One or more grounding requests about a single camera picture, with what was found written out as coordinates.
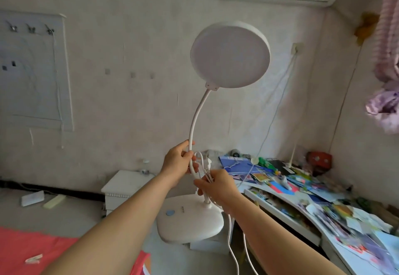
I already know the person's left hand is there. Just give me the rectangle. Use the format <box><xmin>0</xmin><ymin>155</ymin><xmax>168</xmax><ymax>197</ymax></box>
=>
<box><xmin>160</xmin><ymin>140</ymin><xmax>200</xmax><ymax>189</ymax></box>

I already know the person's right hand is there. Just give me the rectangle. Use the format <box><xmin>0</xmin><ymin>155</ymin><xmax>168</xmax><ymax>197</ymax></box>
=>
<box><xmin>193</xmin><ymin>169</ymin><xmax>244</xmax><ymax>214</ymax></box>

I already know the white lamp power cable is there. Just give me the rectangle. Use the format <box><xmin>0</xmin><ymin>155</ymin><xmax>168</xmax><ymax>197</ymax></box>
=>
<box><xmin>194</xmin><ymin>151</ymin><xmax>260</xmax><ymax>275</ymax></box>

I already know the white round-head desk lamp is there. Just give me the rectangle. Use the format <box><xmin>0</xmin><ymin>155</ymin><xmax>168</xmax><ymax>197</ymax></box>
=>
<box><xmin>156</xmin><ymin>21</ymin><xmax>271</xmax><ymax>244</ymax></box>

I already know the person's right forearm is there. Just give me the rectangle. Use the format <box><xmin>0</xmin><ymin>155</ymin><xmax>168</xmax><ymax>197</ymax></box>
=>
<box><xmin>222</xmin><ymin>195</ymin><xmax>347</xmax><ymax>275</ymax></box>

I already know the person's left forearm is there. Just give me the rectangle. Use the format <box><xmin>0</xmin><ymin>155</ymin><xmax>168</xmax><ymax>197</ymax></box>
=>
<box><xmin>43</xmin><ymin>172</ymin><xmax>175</xmax><ymax>275</ymax></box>

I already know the blue book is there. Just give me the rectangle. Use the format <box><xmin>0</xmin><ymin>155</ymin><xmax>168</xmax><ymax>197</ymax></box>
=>
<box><xmin>219</xmin><ymin>155</ymin><xmax>266</xmax><ymax>175</ymax></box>

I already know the white bedside cabinet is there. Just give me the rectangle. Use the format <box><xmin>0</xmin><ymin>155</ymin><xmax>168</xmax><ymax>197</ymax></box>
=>
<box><xmin>101</xmin><ymin>169</ymin><xmax>157</xmax><ymax>217</ymax></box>

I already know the red toy box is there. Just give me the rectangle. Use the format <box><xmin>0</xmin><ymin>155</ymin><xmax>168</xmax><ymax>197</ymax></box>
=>
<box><xmin>306</xmin><ymin>151</ymin><xmax>333</xmax><ymax>170</ymax></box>

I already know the white curved desk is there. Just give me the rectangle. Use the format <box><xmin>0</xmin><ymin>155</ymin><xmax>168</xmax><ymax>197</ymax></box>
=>
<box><xmin>236</xmin><ymin>160</ymin><xmax>399</xmax><ymax>275</ymax></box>

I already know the pile of colourful papers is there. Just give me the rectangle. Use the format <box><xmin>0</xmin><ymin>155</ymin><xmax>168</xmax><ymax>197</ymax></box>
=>
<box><xmin>246</xmin><ymin>156</ymin><xmax>399</xmax><ymax>269</ymax></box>

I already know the pale yellow power strip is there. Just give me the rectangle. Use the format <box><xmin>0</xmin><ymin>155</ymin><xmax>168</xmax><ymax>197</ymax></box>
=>
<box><xmin>43</xmin><ymin>194</ymin><xmax>67</xmax><ymax>209</ymax></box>

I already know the white flat box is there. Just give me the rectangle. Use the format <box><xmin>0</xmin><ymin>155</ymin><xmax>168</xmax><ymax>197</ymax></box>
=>
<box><xmin>21</xmin><ymin>190</ymin><xmax>45</xmax><ymax>207</ymax></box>

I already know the red bed sheet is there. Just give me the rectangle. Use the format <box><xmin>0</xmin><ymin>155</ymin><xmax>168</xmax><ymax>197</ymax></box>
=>
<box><xmin>0</xmin><ymin>226</ymin><xmax>151</xmax><ymax>275</ymax></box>

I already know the purple crumpled cloth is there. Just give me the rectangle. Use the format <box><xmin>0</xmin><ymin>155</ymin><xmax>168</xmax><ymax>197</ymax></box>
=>
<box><xmin>365</xmin><ymin>81</ymin><xmax>399</xmax><ymax>135</ymax></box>

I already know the yellow plush toy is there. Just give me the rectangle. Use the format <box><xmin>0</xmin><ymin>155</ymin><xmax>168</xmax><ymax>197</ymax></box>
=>
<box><xmin>355</xmin><ymin>12</ymin><xmax>380</xmax><ymax>47</ymax></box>

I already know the pink striped hanging garment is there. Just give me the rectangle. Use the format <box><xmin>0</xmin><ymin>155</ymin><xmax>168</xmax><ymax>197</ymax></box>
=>
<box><xmin>373</xmin><ymin>0</ymin><xmax>399</xmax><ymax>83</ymax></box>

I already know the white wall socket cable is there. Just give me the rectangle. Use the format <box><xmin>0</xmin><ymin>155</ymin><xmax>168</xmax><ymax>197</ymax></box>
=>
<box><xmin>240</xmin><ymin>52</ymin><xmax>297</xmax><ymax>188</ymax></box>

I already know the thin wall cord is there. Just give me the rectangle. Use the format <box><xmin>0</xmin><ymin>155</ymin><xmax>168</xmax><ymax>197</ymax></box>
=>
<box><xmin>329</xmin><ymin>45</ymin><xmax>363</xmax><ymax>152</ymax></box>

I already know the white wall board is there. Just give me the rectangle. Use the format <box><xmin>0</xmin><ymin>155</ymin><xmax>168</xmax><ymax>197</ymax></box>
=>
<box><xmin>0</xmin><ymin>10</ymin><xmax>75</xmax><ymax>133</ymax></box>

